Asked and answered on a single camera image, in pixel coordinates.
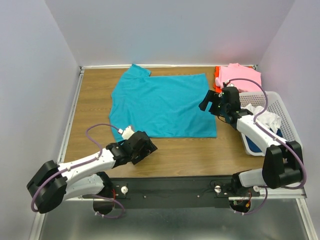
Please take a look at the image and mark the teal t shirt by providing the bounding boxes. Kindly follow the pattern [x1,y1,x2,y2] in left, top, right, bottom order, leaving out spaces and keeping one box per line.
[109,64,217,138]

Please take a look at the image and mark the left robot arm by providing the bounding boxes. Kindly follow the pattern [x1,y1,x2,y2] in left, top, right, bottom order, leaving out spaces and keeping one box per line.
[26,130,158,214]

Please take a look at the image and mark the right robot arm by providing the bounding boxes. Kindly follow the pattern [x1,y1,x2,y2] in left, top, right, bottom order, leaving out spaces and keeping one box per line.
[198,86,307,196]

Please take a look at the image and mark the orange folded t shirt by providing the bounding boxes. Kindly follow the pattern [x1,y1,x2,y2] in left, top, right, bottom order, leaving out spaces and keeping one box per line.
[213,66,227,93]

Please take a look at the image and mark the pink folded t shirt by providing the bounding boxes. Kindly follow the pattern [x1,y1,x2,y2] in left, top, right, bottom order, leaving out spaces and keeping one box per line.
[224,63,262,92]

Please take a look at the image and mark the white t shirt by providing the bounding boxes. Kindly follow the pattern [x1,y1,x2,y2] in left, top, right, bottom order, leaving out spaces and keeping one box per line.
[243,104,282,133]

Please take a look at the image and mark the white plastic laundry basket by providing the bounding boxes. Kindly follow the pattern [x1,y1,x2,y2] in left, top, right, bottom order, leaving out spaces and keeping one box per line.
[239,91,303,146]

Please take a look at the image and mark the dark blue t shirt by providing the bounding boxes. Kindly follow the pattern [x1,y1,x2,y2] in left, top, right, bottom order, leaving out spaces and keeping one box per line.
[243,131,283,154]

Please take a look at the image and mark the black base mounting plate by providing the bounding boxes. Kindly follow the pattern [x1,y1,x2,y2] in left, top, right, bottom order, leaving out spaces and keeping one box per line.
[98,175,260,209]

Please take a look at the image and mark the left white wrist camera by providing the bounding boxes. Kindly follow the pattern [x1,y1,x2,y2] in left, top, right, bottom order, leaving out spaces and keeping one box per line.
[117,125,135,140]

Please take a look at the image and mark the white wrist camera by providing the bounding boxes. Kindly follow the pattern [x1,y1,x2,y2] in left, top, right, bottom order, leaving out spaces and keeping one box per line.
[117,125,135,140]
[223,80,235,88]

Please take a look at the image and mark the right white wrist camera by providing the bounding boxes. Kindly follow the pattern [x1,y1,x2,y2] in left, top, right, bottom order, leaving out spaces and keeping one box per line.
[223,80,235,88]

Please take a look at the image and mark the aluminium frame rail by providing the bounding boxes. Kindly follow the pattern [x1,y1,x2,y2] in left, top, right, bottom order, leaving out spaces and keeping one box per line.
[258,187,307,200]

